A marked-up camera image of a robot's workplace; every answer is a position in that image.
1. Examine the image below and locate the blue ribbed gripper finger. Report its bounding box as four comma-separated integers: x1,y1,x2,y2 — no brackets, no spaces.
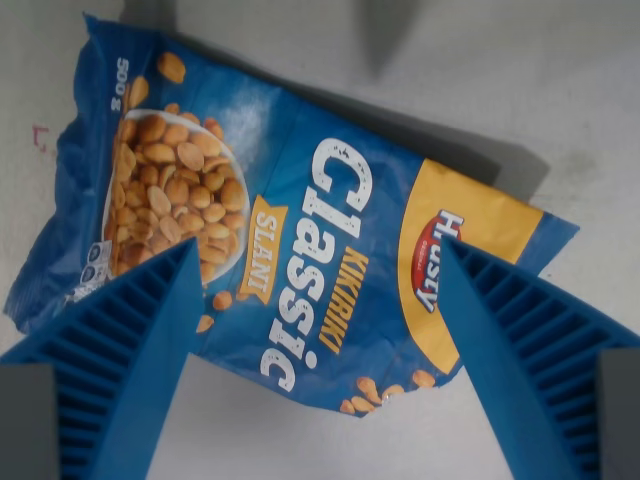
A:
0,237,206,480
437,235,640,480

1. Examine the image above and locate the blue peanut snack bag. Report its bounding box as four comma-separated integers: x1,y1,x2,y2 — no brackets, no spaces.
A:
2,12,581,417

